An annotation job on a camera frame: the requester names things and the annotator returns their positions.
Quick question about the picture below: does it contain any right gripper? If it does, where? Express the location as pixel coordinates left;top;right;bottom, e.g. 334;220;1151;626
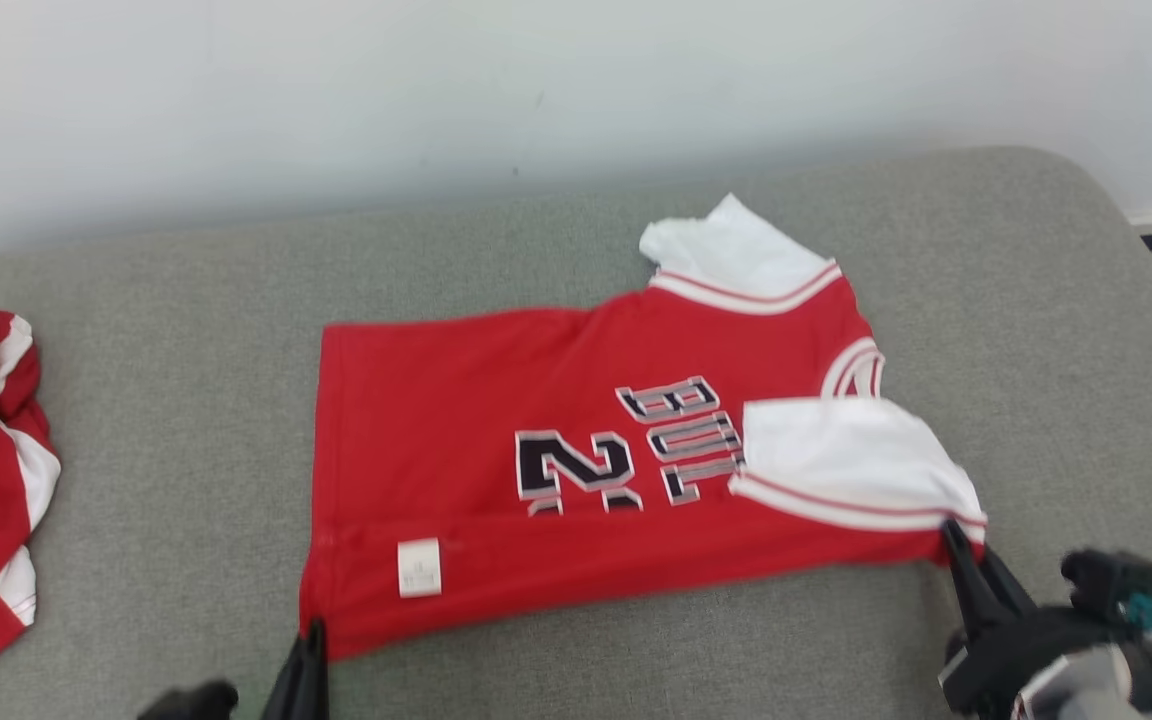
939;518;1152;720

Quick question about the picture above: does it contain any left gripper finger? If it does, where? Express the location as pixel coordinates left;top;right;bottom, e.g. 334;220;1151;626
308;620;331;720
261;635;311;720

